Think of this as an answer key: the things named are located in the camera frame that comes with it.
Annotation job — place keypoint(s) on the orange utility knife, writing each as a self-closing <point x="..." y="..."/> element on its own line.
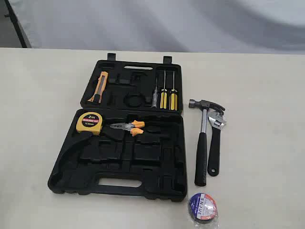
<point x="100" y="87"/>

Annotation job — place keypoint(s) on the black electrical tape roll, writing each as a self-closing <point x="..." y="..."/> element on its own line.
<point x="202" y="208"/>

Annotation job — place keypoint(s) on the yellow tape measure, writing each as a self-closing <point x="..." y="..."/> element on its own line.
<point x="89" y="122"/>

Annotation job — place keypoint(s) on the orange handled pliers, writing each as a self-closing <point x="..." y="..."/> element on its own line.
<point x="134" y="127"/>

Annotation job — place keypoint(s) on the adjustable wrench black handle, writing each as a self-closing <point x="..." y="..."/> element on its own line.
<point x="217" y="123"/>

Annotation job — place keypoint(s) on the right yellow black screwdriver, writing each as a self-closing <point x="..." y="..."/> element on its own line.
<point x="173" y="96"/>

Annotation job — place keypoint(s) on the yellow black screwdriver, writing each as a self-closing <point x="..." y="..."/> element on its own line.
<point x="173" y="96"/>
<point x="163" y="101"/>

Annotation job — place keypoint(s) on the claw hammer black grip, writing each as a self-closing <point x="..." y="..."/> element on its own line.
<point x="202" y="154"/>

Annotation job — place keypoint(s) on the left yellow black screwdriver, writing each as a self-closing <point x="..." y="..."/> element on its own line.
<point x="163" y="101"/>

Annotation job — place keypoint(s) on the clear voltage tester screwdriver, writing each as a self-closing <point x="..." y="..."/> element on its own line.
<point x="155" y="93"/>

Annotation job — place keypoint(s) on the black stand pole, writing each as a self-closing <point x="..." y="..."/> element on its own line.
<point x="14" y="20"/>

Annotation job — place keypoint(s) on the black plastic tool case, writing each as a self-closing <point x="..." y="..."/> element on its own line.
<point x="151" y="164"/>

